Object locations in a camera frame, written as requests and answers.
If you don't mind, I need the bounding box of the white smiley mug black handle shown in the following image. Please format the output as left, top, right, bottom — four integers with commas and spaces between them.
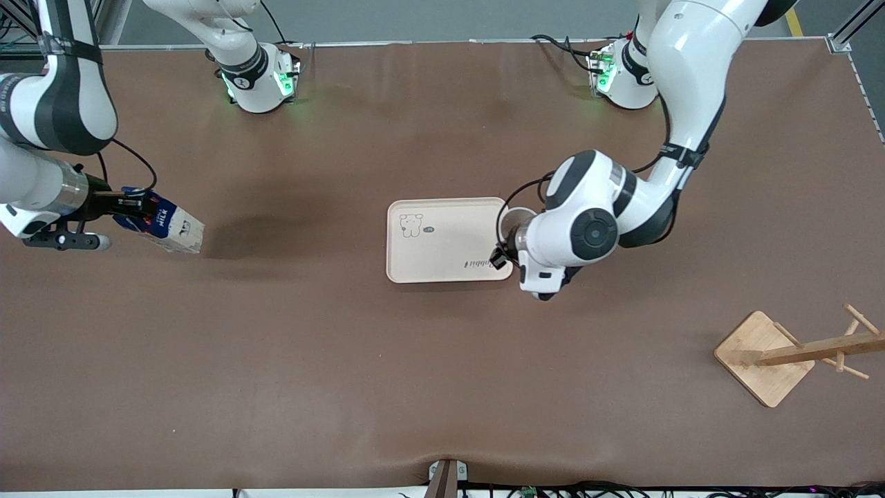
499, 206, 539, 244

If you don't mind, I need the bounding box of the blue milk carton green cap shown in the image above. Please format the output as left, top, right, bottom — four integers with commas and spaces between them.
114, 188, 206, 255

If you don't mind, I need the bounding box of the cream rabbit print tray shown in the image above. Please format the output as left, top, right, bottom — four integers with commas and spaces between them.
386, 198, 514, 284

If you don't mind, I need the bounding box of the brown table mat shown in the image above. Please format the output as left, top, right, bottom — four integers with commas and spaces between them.
0, 38, 885, 492

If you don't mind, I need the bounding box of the wooden mug tree stand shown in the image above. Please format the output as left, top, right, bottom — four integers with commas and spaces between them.
714, 303, 885, 409

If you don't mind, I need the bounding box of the aluminium frame post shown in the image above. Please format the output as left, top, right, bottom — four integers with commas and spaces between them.
826, 0, 885, 53
97, 0, 133, 48

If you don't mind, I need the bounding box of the black left base cable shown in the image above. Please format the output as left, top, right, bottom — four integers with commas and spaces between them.
531, 33, 609, 73

